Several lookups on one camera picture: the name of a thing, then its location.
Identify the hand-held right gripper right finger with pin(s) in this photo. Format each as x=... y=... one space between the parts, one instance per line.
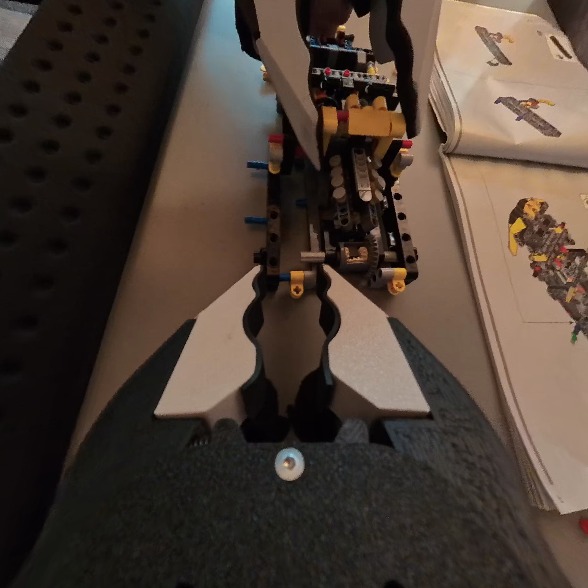
x=372 y=363

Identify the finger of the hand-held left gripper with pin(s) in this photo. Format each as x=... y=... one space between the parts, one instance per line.
x=427 y=46
x=285 y=55

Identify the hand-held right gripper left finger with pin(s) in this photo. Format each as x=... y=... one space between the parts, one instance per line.
x=211 y=363

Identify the black yellow lego car chassis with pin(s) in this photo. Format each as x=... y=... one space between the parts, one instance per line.
x=367 y=121

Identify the small yellow grey lego connector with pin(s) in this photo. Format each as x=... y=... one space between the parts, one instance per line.
x=297 y=278

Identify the open lego instruction booklet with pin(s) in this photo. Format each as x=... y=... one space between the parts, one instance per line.
x=505 y=413

